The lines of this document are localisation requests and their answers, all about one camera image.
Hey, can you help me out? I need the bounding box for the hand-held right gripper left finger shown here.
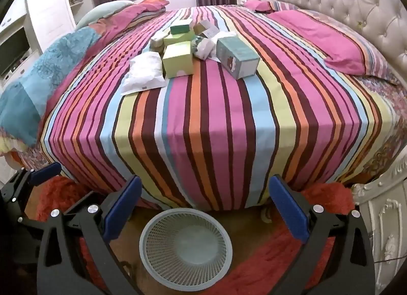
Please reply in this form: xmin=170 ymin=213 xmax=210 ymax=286
xmin=36 ymin=175 xmax=143 ymax=295

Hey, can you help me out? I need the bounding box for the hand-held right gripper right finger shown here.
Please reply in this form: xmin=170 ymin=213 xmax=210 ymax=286
xmin=269 ymin=174 xmax=377 ymax=295

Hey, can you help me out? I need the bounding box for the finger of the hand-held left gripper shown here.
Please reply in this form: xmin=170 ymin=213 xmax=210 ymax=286
xmin=5 ymin=162 xmax=63 ymax=210
xmin=17 ymin=216 xmax=48 ymax=248

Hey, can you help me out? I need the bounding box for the white mesh plastic basket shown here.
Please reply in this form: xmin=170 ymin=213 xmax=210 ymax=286
xmin=139 ymin=209 xmax=233 ymax=293

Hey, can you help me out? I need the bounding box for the white plastic packet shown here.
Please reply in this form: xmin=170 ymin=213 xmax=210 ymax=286
xmin=120 ymin=51 xmax=168 ymax=96

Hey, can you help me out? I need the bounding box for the light green box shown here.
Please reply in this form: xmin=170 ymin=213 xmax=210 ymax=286
xmin=163 ymin=32 xmax=195 ymax=46
xmin=162 ymin=42 xmax=195 ymax=79

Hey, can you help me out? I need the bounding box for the white wrapper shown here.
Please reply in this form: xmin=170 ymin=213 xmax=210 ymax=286
xmin=191 ymin=36 xmax=220 ymax=60

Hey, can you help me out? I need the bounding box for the red shaggy rug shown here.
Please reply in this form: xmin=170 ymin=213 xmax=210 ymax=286
xmin=25 ymin=176 xmax=360 ymax=295

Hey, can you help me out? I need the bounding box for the blue floral quilt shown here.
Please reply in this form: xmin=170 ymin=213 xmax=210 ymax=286
xmin=0 ymin=25 xmax=102 ymax=148

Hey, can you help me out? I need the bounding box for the striped bed sheet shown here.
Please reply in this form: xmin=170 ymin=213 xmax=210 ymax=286
xmin=40 ymin=4 xmax=398 ymax=213

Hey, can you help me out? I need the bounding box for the television screen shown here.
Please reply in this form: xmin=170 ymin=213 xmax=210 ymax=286
xmin=0 ymin=26 xmax=31 ymax=76

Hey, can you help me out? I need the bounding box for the floral patterned bed cover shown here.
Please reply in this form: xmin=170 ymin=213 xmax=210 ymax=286
xmin=358 ymin=73 xmax=407 ymax=184

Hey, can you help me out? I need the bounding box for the teal cardboard box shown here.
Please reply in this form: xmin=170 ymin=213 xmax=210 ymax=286
xmin=215 ymin=35 xmax=261 ymax=80

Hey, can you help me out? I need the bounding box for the white shelf cabinet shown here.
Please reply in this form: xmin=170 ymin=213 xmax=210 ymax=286
xmin=25 ymin=0 xmax=96 ymax=54

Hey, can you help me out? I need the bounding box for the small beige box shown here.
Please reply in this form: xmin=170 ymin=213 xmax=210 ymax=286
xmin=149 ymin=36 xmax=166 ymax=53

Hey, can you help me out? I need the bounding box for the pale green pillow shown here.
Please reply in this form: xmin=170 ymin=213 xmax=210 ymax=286
xmin=76 ymin=0 xmax=135 ymax=29

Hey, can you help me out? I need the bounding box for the large pink pillow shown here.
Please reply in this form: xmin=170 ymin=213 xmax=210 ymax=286
xmin=267 ymin=9 xmax=401 ymax=84

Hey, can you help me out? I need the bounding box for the pink striped pillow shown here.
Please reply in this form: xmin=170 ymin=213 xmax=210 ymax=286
xmin=92 ymin=0 xmax=170 ymax=44

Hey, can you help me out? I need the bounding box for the dark green box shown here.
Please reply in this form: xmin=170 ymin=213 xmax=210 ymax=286
xmin=169 ymin=19 xmax=194 ymax=35

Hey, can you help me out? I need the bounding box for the white paper card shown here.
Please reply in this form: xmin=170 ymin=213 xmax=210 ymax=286
xmin=200 ymin=25 xmax=221 ymax=40

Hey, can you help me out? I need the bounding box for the small brown box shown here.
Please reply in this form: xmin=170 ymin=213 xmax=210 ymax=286
xmin=192 ymin=20 xmax=210 ymax=36

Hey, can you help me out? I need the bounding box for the small pink pillow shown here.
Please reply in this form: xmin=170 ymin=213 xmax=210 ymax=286
xmin=243 ymin=0 xmax=299 ymax=13

